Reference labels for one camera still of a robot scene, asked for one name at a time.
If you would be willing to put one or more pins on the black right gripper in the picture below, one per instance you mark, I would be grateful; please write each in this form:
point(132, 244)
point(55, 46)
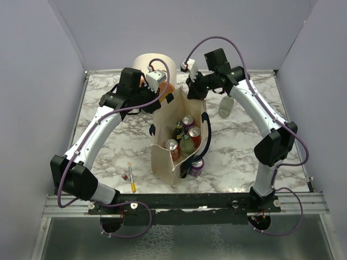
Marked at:
point(193, 91)

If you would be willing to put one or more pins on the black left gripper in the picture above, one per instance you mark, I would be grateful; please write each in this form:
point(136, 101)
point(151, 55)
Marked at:
point(151, 108)

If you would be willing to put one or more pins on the cream canvas tote bag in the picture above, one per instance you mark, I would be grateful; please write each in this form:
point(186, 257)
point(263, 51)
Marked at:
point(174, 108)

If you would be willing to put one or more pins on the purple soda can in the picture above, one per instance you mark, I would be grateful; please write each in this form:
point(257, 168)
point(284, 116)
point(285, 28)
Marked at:
point(196, 168)
point(187, 122)

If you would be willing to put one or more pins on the red cola can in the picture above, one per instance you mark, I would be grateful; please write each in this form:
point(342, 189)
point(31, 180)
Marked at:
point(195, 134)
point(173, 147)

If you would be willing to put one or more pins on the green glass bottle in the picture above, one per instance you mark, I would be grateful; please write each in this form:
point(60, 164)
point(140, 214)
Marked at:
point(178, 132)

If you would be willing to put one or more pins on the clear plastic bottle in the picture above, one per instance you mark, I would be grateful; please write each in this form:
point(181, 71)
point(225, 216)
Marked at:
point(187, 146)

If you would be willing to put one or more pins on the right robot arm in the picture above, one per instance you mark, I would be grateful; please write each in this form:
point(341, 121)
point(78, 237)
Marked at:
point(277, 134)

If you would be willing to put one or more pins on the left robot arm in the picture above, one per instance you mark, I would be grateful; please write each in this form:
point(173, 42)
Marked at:
point(72, 171)

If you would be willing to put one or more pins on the small red vial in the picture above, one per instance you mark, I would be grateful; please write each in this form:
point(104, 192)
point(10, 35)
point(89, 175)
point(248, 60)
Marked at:
point(124, 176)

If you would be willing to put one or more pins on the yellow capped pen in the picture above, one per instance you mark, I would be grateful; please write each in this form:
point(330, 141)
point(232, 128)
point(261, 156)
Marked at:
point(133, 187)

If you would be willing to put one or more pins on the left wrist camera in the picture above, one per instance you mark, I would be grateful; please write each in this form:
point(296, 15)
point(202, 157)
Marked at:
point(154, 79)

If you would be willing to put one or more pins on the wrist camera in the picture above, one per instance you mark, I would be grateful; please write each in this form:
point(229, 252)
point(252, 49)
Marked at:
point(154, 79)
point(190, 67)

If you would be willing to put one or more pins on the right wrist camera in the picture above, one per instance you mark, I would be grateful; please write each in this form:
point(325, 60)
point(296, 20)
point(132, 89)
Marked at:
point(190, 67)

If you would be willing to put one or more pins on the black mounting rail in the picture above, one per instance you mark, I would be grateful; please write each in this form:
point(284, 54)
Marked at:
point(186, 208)

